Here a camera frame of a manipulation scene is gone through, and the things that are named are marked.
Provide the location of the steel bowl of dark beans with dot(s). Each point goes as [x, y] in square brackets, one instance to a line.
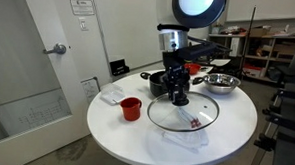
[220, 84]

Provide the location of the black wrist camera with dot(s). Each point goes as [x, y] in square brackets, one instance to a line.
[202, 50]

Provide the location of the white wall sign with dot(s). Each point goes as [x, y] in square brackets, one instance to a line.
[82, 7]

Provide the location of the white light switch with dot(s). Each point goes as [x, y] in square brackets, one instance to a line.
[83, 23]

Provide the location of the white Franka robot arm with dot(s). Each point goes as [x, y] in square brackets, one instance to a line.
[197, 8]

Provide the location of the small leaning whiteboard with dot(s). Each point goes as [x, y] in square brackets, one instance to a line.
[90, 89]

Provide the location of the red shallow bowl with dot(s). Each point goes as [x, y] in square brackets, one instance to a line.
[192, 68]

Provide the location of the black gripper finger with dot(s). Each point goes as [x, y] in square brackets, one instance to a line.
[172, 90]
[183, 90]

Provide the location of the wooden storage shelf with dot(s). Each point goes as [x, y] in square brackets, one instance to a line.
[265, 54]

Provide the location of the red cup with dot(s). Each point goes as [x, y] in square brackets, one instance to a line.
[130, 110]

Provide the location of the black cooking pot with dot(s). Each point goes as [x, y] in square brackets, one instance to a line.
[155, 86]

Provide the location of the white cloth red stripes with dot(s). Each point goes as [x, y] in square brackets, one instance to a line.
[185, 140]

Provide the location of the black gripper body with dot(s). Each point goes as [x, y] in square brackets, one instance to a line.
[176, 68]

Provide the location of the black wall tray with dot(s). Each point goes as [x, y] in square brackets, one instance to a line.
[119, 67]

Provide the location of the white door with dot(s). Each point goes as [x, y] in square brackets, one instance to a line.
[22, 53]

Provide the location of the black stand pole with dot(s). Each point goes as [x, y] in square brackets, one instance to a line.
[247, 40]

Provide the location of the glass pot lid black knob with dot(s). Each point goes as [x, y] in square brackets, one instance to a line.
[199, 115]

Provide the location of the whiteboard panel on door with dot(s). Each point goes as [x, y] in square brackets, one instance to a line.
[29, 115]

